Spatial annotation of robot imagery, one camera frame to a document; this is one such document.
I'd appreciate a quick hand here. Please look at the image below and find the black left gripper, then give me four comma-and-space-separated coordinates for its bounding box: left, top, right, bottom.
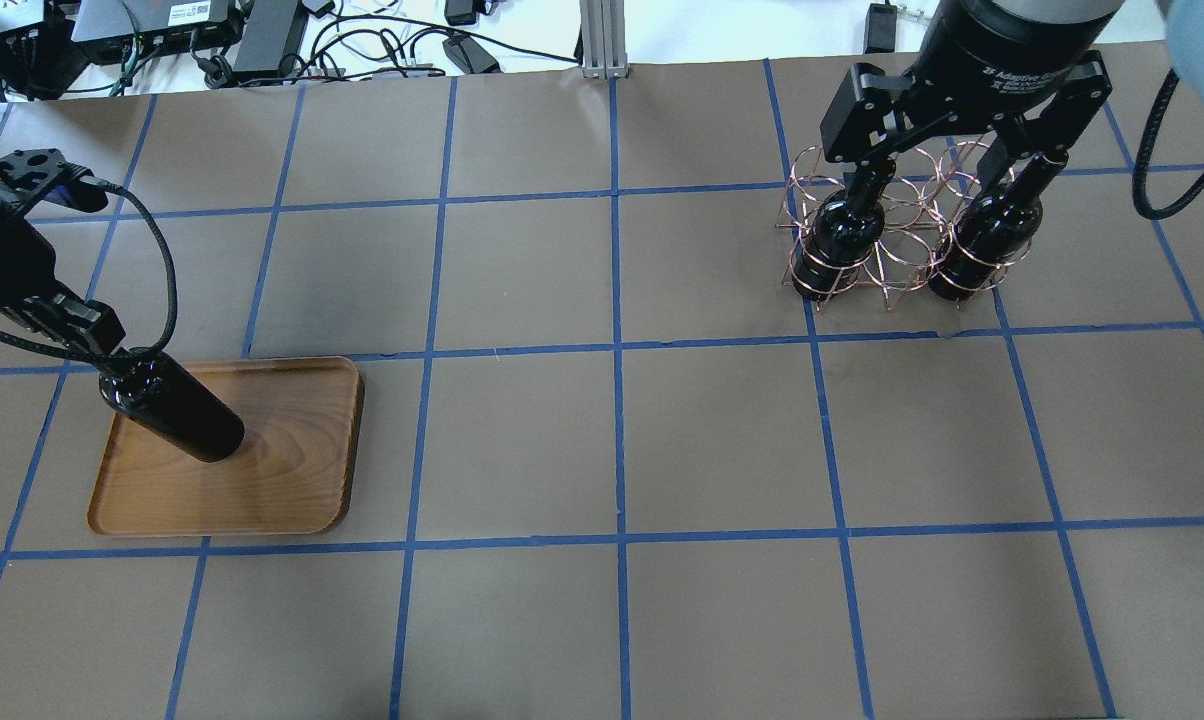
0, 149, 125, 356

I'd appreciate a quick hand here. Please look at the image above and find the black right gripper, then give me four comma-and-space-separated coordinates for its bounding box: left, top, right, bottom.
820, 1, 1112, 201

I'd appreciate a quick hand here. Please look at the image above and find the dark wine bottle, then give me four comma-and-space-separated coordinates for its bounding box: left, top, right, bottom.
928, 149, 1069, 303
99, 354, 244, 462

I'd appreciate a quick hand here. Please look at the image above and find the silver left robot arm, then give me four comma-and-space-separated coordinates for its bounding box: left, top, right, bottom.
0, 149, 125, 356

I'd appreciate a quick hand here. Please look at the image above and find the dark wine bottle in basket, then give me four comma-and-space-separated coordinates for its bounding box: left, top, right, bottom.
928, 149, 1069, 303

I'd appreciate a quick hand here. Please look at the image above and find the wooden serving tray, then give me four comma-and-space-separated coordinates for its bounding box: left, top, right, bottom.
85, 358, 362, 537

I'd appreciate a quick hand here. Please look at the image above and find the black power brick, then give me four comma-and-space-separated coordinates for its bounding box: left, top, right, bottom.
230, 1, 308, 85

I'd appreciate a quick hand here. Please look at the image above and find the copper wire bottle basket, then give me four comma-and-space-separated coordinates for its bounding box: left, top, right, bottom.
777, 137, 1044, 311

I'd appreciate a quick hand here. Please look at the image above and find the black braided left cable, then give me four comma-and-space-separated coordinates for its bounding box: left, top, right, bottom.
0, 175, 181, 373

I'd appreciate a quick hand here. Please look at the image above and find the black braided cable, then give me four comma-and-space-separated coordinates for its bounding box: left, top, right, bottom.
0, 175, 181, 373
1132, 67, 1204, 223

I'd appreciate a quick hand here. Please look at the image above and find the black braided right cable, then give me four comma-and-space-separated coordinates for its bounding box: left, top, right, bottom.
1132, 67, 1204, 223

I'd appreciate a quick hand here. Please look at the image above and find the aluminium frame post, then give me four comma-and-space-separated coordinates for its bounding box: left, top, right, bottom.
579, 0, 631, 79

